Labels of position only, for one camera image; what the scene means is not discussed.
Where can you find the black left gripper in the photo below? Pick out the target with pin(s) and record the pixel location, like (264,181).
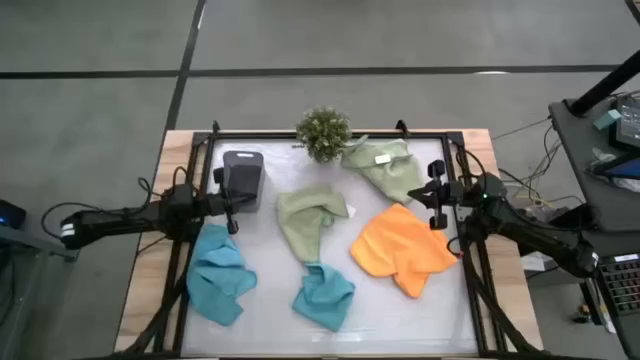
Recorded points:
(220,205)

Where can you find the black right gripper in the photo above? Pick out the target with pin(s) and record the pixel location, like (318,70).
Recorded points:
(447,195)

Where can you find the green microfiber towel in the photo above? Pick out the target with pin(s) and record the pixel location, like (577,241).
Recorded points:
(305,220)
(390,175)

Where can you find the blue microfiber towel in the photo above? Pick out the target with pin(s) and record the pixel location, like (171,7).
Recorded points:
(325,300)
(215,280)

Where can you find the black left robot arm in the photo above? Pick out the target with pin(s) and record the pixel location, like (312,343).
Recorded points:
(125,217)

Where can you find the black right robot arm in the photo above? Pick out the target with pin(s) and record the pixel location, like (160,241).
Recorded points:
(530,232)

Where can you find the orange microfiber towel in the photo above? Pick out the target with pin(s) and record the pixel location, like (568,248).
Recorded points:
(400,245)

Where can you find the grey plastic bin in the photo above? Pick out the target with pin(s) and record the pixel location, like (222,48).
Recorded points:
(245,172)

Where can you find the small potted green plant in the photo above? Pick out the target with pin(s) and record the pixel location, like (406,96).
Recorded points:
(324,132)

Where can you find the black cart beam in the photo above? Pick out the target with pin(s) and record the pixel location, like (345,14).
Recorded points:
(575,217)

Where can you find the grey equipment cart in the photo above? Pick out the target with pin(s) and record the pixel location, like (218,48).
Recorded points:
(585,165)

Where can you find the small teal box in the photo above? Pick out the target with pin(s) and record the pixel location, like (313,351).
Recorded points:
(607,120)

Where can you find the blue tablet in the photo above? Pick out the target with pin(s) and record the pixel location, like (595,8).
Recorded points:
(625,169)

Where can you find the black slanted pole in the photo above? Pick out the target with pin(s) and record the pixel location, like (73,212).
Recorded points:
(605,85)

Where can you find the grey metal stand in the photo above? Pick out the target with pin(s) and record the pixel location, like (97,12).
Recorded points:
(35,242)

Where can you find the dark cart screen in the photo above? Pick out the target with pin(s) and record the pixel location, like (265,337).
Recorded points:
(629,125)

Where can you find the black keyboard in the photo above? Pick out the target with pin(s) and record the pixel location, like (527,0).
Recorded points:
(622,285)

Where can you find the black device with blue light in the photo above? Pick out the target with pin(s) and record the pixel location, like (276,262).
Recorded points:
(11,215)

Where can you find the black aluminium rig frame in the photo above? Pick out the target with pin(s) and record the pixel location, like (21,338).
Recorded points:
(250,134)

